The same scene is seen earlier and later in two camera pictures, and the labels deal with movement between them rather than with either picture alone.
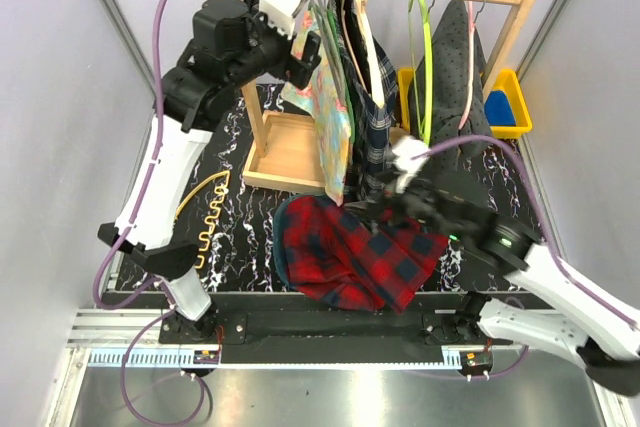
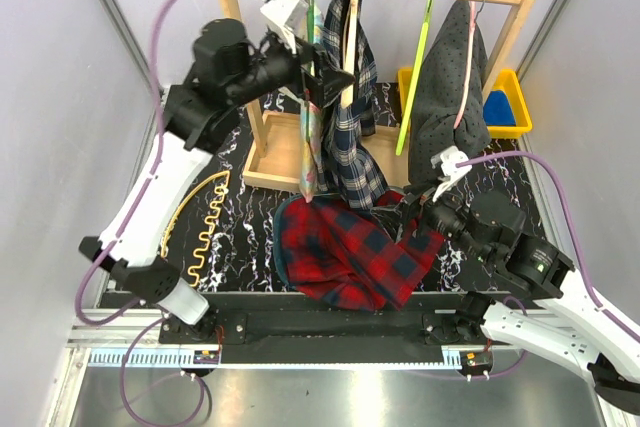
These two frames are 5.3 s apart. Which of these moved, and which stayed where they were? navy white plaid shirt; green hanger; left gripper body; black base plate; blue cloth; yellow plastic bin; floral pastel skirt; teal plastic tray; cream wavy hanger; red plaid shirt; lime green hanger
Moved: navy white plaid shirt; green hanger; lime green hanger; floral pastel skirt; left gripper body
Stayed: yellow plastic bin; blue cloth; teal plastic tray; black base plate; red plaid shirt; cream wavy hanger
